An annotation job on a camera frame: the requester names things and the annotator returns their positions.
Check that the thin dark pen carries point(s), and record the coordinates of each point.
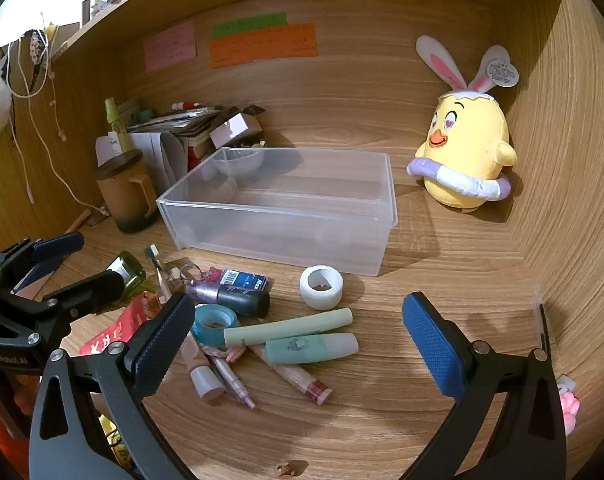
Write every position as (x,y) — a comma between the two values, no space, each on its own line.
(542,320)

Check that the red packet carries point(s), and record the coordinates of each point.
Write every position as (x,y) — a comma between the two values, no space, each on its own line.
(127,322)

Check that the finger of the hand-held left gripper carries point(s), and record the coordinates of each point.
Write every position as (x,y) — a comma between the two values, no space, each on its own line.
(94,287)
(57,246)

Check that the small brown clip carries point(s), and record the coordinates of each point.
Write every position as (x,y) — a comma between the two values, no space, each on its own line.
(285,470)

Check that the pink lip gloss tube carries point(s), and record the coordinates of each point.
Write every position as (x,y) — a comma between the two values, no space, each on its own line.
(297,375)

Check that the pink plush charm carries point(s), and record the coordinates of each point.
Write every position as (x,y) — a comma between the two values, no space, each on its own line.
(568,405)

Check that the brown mug with lid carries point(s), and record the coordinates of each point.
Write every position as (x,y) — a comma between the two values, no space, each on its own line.
(124,195)

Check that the white oval eraser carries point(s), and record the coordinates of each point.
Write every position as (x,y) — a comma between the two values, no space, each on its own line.
(332,295)

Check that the pink pen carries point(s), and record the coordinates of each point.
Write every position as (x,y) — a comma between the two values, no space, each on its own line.
(232,380)

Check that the blue printed pack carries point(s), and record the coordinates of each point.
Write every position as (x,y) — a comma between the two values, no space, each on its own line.
(244,278)

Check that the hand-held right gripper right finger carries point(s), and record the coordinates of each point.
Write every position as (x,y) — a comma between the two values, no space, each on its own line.
(432,345)

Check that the red and white correction pen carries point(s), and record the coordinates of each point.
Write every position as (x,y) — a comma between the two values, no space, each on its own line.
(187,105)

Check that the blue tape roll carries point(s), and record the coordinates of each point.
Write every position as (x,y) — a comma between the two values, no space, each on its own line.
(202,332)

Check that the wooden stick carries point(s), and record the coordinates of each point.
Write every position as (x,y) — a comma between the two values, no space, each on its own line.
(77,221)

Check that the small red box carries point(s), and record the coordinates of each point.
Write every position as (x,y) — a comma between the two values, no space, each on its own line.
(199,152)

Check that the yellow chick plush toy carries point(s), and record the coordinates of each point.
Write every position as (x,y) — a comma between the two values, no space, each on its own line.
(467,130)

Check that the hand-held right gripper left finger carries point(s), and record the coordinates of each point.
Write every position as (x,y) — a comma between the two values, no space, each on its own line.
(162,345)

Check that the beige tube with white cap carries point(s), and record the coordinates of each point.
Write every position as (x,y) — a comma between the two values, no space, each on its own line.
(204,380)

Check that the clear plastic storage box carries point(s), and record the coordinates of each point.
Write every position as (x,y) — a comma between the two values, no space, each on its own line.
(282,230)

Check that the dark green glass bottle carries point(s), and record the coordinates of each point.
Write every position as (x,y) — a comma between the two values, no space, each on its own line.
(132,270)

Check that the light green tube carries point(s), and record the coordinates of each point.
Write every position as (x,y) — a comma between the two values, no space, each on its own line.
(292,326)

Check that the white bowl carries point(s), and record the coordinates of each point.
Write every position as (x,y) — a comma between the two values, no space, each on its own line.
(242,162)

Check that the green paper note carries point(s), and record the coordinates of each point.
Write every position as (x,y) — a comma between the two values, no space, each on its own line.
(249,24)

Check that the green spray bottle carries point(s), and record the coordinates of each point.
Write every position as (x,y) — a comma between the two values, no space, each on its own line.
(116,125)

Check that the mint bottle with white cap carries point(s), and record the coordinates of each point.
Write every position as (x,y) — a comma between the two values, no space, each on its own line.
(302,349)

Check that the pink paper note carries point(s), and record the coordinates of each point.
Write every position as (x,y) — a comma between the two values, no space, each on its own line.
(169,46)

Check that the small open white box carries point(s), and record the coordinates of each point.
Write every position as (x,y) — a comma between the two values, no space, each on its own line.
(234,127)

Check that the orange paper note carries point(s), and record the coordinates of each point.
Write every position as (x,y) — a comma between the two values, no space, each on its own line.
(262,46)

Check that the purple and black bottle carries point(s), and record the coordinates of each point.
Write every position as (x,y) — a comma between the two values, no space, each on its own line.
(242,300)

